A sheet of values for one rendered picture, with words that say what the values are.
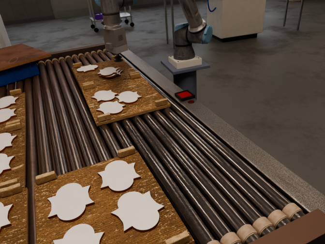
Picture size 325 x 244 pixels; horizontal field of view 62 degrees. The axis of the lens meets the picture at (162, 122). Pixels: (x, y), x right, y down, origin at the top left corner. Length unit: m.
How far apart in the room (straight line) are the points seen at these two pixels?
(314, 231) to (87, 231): 0.54
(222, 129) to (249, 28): 4.87
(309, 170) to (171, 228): 1.86
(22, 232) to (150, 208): 0.34
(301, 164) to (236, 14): 3.77
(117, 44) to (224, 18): 4.43
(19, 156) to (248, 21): 5.22
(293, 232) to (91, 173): 0.60
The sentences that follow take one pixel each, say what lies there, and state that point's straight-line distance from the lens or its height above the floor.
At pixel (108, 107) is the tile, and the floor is 0.95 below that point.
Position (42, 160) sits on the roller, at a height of 0.92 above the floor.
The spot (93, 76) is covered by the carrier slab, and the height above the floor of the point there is 0.94.
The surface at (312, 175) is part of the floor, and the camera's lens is 2.43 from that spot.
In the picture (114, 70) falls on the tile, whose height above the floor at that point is 0.97.
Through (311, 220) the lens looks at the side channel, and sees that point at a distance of 0.78.
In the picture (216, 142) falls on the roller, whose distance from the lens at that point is 1.03.
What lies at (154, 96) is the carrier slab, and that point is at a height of 0.94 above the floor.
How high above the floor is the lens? 1.52
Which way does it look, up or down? 31 degrees down
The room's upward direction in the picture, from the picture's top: 5 degrees counter-clockwise
